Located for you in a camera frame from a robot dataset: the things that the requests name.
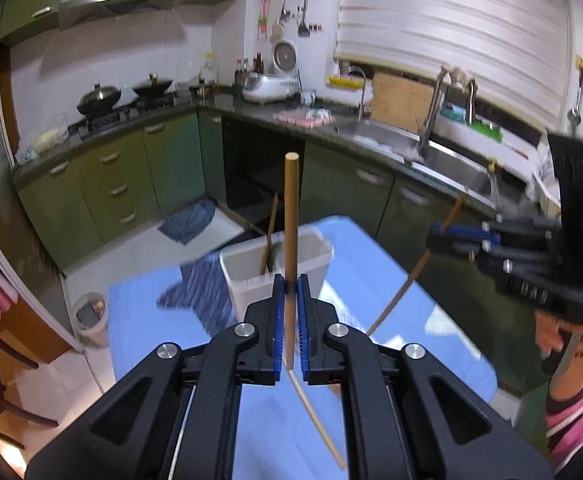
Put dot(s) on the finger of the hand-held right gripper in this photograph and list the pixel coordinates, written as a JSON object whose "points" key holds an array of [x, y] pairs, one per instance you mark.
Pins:
{"points": [[496, 265], [471, 232]]}

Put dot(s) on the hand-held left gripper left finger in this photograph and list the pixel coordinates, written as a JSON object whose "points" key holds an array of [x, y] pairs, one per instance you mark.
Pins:
{"points": [[279, 330]]}

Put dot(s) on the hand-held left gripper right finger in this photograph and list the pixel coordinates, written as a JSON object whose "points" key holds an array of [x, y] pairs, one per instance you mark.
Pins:
{"points": [[304, 330]]}

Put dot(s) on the white plastic utensil holder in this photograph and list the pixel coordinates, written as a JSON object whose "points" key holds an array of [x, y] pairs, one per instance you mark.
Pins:
{"points": [[236, 280]]}

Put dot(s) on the thin brown chopstick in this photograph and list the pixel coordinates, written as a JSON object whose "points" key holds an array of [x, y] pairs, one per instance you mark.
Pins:
{"points": [[276, 257]]}

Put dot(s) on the red-tipped wooden chopstick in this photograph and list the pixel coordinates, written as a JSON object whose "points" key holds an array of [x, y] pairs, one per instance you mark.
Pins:
{"points": [[396, 295]]}

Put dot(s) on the light wooden chopstick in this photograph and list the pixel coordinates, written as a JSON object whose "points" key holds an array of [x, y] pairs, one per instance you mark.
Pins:
{"points": [[290, 210], [321, 427]]}

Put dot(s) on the dark red chopstick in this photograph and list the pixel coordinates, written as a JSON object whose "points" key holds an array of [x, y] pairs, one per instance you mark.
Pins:
{"points": [[271, 220]]}

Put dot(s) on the person's right forearm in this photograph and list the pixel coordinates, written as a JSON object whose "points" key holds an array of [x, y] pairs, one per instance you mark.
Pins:
{"points": [[571, 425]]}

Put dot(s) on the person's right hand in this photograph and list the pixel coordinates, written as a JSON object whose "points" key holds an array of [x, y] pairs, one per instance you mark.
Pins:
{"points": [[549, 340]]}

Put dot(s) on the small brass tap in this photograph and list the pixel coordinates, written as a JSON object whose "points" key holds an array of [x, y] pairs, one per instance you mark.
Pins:
{"points": [[492, 169]]}

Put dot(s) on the steel double sink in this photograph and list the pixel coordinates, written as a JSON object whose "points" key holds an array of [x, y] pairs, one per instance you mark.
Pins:
{"points": [[451, 167]]}

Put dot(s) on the hanging steel ladle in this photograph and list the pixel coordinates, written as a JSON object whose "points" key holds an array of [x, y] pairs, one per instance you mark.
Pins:
{"points": [[574, 115]]}

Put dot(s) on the grey rag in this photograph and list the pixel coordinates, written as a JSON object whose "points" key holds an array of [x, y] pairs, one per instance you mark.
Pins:
{"points": [[409, 151]]}

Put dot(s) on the blue printed tablecloth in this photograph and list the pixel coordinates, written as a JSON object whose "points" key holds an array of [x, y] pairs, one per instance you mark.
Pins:
{"points": [[421, 360]]}

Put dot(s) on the teal sponge holder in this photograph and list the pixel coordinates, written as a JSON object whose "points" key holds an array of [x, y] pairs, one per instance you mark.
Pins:
{"points": [[454, 111]]}

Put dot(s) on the green base cabinet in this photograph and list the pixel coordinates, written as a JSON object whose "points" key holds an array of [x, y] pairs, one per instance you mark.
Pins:
{"points": [[121, 175], [351, 195]]}

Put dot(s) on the dark tap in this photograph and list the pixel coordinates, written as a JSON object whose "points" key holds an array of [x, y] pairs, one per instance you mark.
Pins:
{"points": [[471, 105]]}

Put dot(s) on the tall steel faucet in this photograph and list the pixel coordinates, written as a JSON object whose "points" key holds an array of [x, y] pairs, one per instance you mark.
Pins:
{"points": [[431, 110]]}

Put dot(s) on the blue floor rug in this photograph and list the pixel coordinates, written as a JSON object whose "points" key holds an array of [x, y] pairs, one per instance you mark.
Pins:
{"points": [[189, 220]]}

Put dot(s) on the wooden cutting board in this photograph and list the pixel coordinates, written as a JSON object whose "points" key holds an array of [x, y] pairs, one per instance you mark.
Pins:
{"points": [[401, 97]]}

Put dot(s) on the cloth on faucet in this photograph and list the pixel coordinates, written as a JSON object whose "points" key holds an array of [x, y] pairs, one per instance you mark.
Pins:
{"points": [[456, 76]]}

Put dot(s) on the curved steel faucet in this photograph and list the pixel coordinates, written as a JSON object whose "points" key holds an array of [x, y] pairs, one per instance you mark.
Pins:
{"points": [[363, 95]]}

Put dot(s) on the white trash bin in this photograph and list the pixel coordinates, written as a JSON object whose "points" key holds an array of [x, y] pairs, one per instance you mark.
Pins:
{"points": [[91, 320]]}

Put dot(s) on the pink dish cloth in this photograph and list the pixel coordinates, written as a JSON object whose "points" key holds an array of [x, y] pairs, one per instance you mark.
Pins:
{"points": [[304, 117]]}

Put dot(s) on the white cup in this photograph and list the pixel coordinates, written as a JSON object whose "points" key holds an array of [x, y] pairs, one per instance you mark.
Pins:
{"points": [[307, 97]]}

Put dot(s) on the white window blind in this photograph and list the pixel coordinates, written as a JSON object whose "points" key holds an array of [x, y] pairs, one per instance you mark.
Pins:
{"points": [[446, 20]]}

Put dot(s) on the dark granite countertop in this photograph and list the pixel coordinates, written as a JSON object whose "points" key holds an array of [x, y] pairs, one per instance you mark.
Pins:
{"points": [[221, 101]]}

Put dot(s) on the white rice cooker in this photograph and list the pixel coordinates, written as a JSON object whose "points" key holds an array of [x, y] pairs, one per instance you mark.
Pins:
{"points": [[266, 87]]}

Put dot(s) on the small steel pot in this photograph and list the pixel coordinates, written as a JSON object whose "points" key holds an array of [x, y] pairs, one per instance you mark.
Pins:
{"points": [[201, 89]]}

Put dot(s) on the gas stove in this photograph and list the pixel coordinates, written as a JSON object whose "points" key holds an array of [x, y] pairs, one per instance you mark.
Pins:
{"points": [[121, 117]]}

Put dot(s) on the hanging black spatula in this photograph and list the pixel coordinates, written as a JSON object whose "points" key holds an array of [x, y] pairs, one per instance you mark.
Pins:
{"points": [[304, 25]]}

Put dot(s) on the dark sauce bottle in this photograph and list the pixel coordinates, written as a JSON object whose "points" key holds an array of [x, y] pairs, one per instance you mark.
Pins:
{"points": [[258, 62]]}

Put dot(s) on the cooking oil bottle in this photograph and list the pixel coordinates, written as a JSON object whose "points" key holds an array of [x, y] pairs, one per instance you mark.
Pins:
{"points": [[209, 70]]}

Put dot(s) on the wooden chair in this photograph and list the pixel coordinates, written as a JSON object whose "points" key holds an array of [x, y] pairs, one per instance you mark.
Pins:
{"points": [[16, 410]]}

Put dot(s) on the white rice paddle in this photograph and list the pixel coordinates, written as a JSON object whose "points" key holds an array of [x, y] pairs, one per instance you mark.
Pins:
{"points": [[276, 32]]}

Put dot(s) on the hanging metal ladle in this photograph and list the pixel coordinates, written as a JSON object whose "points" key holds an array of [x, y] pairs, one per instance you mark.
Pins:
{"points": [[284, 10]]}

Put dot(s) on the black wok with lid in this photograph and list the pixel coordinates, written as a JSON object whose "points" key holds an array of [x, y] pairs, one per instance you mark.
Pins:
{"points": [[99, 100]]}

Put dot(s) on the hanging pink utensil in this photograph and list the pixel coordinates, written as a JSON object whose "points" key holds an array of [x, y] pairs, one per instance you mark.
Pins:
{"points": [[264, 17]]}

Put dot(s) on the clear plastic bag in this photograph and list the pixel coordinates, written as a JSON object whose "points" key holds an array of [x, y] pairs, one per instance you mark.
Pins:
{"points": [[46, 137]]}

